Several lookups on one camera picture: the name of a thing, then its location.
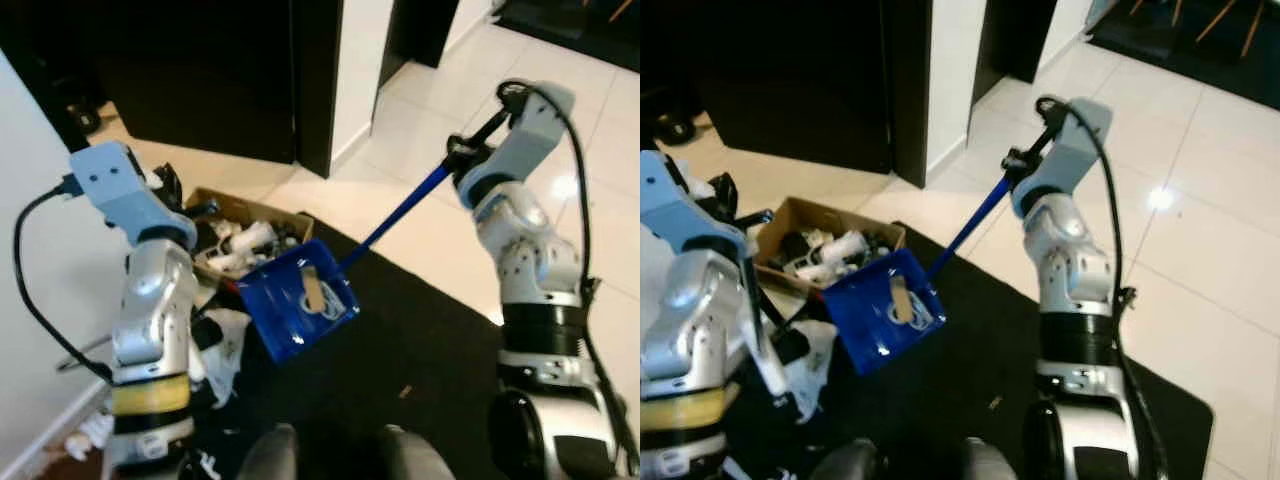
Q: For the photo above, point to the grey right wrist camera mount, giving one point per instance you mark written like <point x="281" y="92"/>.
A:
<point x="1075" y="150"/>
<point x="530" y="140"/>

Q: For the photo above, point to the black kettlebell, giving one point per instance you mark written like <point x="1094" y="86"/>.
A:
<point x="83" y="120"/>
<point x="678" y="130"/>

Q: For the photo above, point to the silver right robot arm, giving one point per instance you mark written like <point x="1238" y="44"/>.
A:
<point x="530" y="270"/>
<point x="1075" y="280"/>

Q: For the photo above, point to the black floor rug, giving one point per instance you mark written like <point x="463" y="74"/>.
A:
<point x="960" y="400"/>
<point x="400" y="330"/>

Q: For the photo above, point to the brown cardboard box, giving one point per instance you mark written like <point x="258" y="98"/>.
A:
<point x="205" y="265"/>
<point x="772" y="235"/>

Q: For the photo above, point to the dark door frame post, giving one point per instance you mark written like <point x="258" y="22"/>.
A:
<point x="908" y="95"/>
<point x="318" y="90"/>

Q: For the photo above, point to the grey robot left leg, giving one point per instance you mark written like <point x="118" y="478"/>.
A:
<point x="270" y="455"/>
<point x="845" y="462"/>

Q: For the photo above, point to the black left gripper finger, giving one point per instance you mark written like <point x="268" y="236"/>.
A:
<point x="707" y="190"/>
<point x="176" y="182"/>
<point x="158" y="182"/>
<point x="729" y="192"/>

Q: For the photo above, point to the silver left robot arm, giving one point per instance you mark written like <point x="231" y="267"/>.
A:
<point x="150" y="320"/>
<point x="690" y="330"/>

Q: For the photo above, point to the grey robot leg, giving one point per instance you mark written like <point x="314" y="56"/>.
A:
<point x="845" y="462"/>
<point x="990" y="462"/>
<point x="415" y="455"/>
<point x="270" y="455"/>

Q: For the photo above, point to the grey robot right leg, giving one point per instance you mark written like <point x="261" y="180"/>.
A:
<point x="415" y="455"/>
<point x="990" y="462"/>

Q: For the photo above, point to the white plastic bag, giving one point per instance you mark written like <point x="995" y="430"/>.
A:
<point x="225" y="360"/>
<point x="815" y="365"/>

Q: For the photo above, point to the wooden chair leg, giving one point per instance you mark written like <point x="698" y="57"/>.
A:
<point x="1252" y="28"/>
<point x="1215" y="20"/>
<point x="620" y="10"/>

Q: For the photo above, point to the dark carpet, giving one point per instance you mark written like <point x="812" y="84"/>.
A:
<point x="570" y="30"/>
<point x="1180" y="60"/>

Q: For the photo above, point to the white plastic bottle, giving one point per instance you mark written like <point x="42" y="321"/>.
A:
<point x="845" y="247"/>
<point x="255" y="238"/>

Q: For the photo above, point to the dark brown door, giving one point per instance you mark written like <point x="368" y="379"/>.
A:
<point x="200" y="80"/>
<point x="790" y="90"/>

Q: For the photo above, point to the beige wooden stick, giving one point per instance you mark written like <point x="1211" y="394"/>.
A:
<point x="314" y="290"/>
<point x="901" y="300"/>

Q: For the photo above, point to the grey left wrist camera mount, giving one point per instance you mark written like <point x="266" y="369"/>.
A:
<point x="125" y="190"/>
<point x="680" y="205"/>

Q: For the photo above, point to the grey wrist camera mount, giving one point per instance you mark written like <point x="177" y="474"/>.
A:
<point x="530" y="140"/>
<point x="1075" y="150"/>
<point x="680" y="205"/>
<point x="125" y="190"/>

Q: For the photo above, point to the dark wooden door frame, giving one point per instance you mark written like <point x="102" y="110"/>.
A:
<point x="420" y="35"/>
<point x="1015" y="35"/>

